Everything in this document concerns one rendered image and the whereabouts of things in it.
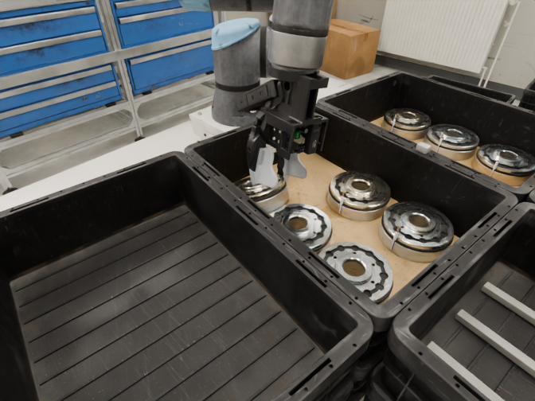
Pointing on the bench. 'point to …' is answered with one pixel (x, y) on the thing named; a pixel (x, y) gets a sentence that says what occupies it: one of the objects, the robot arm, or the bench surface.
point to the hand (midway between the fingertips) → (268, 184)
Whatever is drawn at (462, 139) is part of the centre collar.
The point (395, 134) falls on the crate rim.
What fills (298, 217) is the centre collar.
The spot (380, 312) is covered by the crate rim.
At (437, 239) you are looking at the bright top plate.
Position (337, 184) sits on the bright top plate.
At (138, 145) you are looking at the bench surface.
